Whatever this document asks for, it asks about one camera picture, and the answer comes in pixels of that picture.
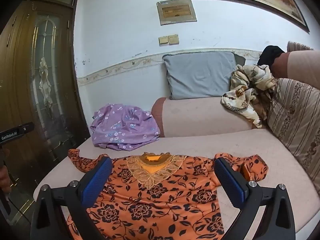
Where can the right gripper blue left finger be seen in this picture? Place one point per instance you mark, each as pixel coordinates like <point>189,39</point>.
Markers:
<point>48,221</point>

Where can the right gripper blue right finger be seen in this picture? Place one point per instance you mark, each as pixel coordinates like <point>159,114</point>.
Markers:
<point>277,221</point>

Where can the orange black floral blouse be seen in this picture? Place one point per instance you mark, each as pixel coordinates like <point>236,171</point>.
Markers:
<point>159,196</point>

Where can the person left hand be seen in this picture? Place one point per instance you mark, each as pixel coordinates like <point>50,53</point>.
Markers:
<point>4,174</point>

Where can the pink quilted mattress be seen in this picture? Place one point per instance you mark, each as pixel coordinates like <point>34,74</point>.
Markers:
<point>257,154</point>

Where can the wooden glass door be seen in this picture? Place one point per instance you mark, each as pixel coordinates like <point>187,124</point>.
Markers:
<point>38,85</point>

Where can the purple floral garment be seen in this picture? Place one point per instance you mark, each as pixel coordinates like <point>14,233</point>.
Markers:
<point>123,128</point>

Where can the striped beige cushion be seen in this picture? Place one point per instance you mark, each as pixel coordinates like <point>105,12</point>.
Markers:
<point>293,117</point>

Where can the cream brown floral blanket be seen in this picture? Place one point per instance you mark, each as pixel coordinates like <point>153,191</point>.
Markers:
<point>251,90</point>

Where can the pink sofa bolster cushion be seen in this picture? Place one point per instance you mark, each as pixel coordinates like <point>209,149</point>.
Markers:
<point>196,117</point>

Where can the grey pillow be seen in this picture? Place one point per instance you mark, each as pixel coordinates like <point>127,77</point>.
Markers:
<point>201,74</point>

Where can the black cloth on sofa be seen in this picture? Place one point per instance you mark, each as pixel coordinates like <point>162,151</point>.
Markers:
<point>269,54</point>

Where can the beige wall switches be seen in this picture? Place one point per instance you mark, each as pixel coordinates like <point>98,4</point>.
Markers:
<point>169,40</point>

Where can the grey wall panel box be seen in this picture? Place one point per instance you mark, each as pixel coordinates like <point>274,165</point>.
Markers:
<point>176,11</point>

